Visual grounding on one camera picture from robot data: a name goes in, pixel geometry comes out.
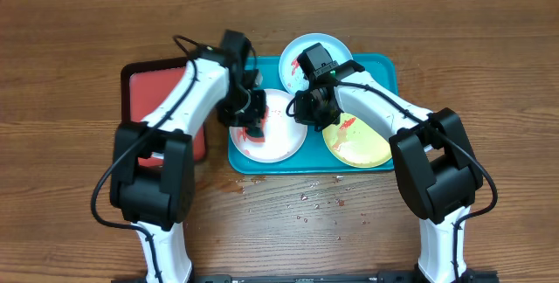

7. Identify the black-handled scrub brush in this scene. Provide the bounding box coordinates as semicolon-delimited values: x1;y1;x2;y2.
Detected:
244;126;266;143

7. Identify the white plate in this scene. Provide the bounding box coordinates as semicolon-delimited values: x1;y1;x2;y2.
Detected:
229;89;307;163

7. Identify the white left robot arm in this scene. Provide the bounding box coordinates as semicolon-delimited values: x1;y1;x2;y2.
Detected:
100;30;266;282

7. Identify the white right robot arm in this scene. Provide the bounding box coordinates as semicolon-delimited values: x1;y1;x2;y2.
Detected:
287;43;482;282

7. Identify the teal plastic serving tray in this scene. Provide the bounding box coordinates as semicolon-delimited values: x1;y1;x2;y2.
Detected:
228;53;398;175

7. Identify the light blue plate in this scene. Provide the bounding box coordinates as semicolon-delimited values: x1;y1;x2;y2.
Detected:
279;33;353;94

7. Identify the yellow-green plate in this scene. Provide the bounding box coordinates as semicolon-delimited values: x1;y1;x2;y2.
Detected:
322;113;391;169

